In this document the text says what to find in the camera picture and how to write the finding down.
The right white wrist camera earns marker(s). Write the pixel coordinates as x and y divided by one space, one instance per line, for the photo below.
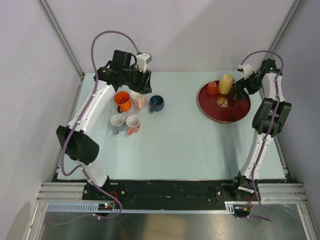
246 69

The right aluminium frame post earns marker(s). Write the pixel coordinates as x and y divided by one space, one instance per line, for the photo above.
284 27

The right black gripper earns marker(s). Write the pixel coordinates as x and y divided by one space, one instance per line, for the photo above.
242 83

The grey mug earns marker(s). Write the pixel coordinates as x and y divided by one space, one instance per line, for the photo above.
118 123

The pale pink cup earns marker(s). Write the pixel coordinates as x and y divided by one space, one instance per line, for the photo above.
139 100

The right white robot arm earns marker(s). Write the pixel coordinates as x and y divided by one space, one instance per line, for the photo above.
267 122

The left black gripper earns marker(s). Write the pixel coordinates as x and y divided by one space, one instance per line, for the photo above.
143 87

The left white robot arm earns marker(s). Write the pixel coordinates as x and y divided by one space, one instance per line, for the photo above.
76 141

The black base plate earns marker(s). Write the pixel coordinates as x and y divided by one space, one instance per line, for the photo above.
167 195

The pink mug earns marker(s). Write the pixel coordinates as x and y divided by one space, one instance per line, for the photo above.
133 123

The small pink cup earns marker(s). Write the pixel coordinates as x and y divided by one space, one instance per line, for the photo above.
212 88

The red round tray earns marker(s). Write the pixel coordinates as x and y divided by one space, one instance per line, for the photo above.
223 108

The brown mug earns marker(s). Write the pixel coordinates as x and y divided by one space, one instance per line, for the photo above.
236 94

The aluminium frame post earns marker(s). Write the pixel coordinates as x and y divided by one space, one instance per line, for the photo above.
52 20
284 27

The orange mug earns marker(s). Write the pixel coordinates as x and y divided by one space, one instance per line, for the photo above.
123 101

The blue mug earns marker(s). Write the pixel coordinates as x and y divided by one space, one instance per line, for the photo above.
156 103

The left aluminium frame post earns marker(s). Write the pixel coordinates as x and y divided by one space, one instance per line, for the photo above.
52 20

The aluminium rail bar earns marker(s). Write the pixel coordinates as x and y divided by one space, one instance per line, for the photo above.
287 193

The yellow mug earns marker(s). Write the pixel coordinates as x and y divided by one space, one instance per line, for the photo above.
225 84

